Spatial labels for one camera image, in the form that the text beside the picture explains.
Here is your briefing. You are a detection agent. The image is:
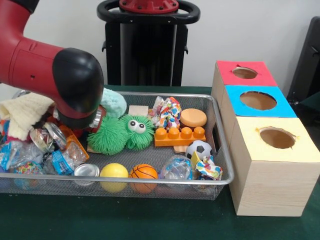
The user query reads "mint green cloth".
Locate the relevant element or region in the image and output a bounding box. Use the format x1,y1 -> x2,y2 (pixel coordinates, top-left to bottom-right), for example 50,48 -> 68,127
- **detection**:
100,88 -> 128,120

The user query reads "cream yellow cloth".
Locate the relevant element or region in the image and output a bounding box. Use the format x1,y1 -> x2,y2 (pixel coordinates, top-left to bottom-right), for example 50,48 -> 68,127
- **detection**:
0,92 -> 55,142

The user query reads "clear mesh bin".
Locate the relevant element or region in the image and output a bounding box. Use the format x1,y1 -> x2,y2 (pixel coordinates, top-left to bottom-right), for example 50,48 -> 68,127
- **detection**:
0,88 -> 236,201

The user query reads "wooden box with three holes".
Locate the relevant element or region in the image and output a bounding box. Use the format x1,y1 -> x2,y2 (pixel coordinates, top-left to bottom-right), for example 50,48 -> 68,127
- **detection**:
211,60 -> 320,217

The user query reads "colourful patterned fabric toy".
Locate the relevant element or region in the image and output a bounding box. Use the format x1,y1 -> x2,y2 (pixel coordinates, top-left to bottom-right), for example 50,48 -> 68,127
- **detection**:
150,96 -> 182,130

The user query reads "green spiky ball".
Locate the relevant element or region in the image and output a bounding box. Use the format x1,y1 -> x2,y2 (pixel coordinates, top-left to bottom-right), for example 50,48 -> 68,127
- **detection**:
87,116 -> 128,156
121,115 -> 156,151

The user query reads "orange yellow plastic toy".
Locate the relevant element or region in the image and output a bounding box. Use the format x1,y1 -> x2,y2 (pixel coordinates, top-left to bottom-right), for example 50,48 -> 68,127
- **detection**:
154,126 -> 207,148

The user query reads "small basketball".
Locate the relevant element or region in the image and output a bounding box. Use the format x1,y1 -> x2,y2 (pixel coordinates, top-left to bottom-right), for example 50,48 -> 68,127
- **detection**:
180,108 -> 207,127

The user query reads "small soccer ball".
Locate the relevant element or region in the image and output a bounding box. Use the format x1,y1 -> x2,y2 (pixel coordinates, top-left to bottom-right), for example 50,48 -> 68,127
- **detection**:
186,140 -> 213,161

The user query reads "bright orange mini basketball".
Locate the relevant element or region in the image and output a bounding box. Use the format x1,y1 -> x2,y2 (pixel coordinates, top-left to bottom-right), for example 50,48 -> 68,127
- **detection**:
130,164 -> 159,194

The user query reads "yellow ball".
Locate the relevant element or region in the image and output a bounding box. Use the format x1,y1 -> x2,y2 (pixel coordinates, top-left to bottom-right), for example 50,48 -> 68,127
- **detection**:
100,163 -> 129,193

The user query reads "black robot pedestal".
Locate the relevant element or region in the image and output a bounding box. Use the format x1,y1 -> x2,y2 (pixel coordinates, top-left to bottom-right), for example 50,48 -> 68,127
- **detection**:
97,0 -> 201,87

